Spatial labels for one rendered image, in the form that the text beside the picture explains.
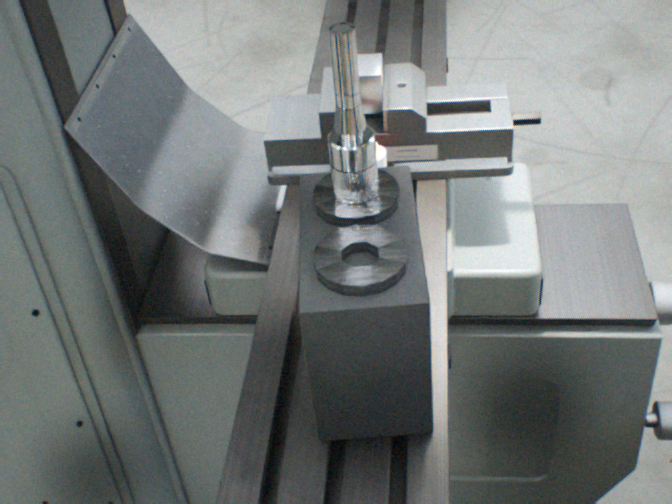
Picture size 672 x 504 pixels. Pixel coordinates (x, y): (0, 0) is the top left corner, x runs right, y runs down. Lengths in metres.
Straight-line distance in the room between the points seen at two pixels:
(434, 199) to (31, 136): 0.53
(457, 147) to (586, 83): 2.13
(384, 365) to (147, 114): 0.65
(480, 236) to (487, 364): 0.20
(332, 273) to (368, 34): 0.89
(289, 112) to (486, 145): 0.29
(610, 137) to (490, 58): 0.66
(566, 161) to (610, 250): 1.49
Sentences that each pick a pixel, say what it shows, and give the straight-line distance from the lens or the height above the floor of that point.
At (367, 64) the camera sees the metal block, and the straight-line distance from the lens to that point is 1.26.
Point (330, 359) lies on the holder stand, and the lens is 0.85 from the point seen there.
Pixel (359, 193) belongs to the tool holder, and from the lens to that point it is 0.89.
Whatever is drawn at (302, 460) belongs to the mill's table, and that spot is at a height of 0.93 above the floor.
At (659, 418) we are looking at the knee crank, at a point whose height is 0.54.
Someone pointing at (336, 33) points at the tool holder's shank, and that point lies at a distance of 0.82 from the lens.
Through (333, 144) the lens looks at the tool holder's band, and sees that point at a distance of 0.87.
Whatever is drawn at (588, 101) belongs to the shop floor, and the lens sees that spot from 3.26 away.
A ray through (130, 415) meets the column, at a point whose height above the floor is 0.57.
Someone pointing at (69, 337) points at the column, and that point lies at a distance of 1.39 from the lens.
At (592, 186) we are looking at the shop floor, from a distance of 2.86.
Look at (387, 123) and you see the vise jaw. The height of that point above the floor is 1.02.
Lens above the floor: 1.68
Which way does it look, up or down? 40 degrees down
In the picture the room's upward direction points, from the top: 6 degrees counter-clockwise
